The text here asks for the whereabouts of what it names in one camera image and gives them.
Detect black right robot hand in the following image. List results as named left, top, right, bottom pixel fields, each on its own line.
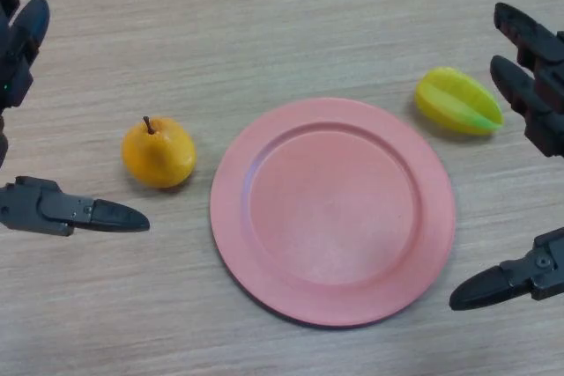
left=449, top=1, right=564, bottom=312

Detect pink round plate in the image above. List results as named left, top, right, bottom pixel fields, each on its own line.
left=210, top=97, right=456, bottom=329

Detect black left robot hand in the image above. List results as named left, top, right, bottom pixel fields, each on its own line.
left=0, top=0, right=151, bottom=237

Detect yellow green starfruit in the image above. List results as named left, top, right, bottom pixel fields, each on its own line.
left=413, top=66, right=505, bottom=136

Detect yellow pear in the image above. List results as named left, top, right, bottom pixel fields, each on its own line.
left=121, top=115, right=197, bottom=189

